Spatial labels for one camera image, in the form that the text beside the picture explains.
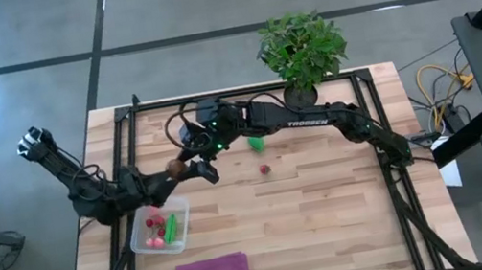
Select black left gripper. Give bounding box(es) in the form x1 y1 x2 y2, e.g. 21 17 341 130
117 156 191 214

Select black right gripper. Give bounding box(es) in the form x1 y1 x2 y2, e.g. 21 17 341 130
168 93 252 190

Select brown toy kiwi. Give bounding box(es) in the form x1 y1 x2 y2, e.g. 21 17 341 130
163 155 190 181

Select clear plastic tupperware container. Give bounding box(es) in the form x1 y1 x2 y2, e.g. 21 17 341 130
123 191 198 262

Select green toy pepper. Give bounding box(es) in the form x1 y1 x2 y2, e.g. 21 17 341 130
246 133 268 156

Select black plant pot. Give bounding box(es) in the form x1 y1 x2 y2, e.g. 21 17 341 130
281 81 320 110

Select green leafy plant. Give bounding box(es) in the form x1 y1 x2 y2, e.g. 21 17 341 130
251 5 355 100

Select white paper sheet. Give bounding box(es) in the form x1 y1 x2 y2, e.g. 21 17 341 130
428 134 464 191

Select black power strip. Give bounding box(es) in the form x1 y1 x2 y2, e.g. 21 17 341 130
438 101 465 136

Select black aluminium table frame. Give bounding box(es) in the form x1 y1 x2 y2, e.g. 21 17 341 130
38 55 480 270

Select yellow cable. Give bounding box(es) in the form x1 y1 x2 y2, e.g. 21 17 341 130
413 58 482 136

